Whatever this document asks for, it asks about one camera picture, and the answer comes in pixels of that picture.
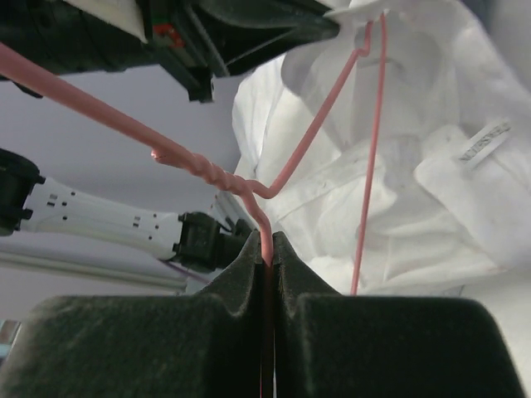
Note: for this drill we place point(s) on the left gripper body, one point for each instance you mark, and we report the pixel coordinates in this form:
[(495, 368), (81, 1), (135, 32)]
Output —
[(191, 46)]

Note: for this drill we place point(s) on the pink wire hanger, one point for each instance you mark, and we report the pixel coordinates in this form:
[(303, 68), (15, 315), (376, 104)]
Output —
[(165, 151)]

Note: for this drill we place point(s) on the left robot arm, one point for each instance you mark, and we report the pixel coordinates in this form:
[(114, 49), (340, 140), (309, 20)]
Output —
[(31, 202)]

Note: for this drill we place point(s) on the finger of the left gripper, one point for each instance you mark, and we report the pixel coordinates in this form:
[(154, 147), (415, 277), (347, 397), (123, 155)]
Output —
[(242, 35)]

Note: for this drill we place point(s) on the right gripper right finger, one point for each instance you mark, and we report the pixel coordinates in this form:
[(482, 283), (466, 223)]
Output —
[(331, 345)]

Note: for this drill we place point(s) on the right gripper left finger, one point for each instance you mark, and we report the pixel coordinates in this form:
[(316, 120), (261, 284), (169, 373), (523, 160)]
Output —
[(207, 344)]

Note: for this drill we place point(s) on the white shirt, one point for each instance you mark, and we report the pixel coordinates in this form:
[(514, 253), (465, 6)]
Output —
[(426, 151)]

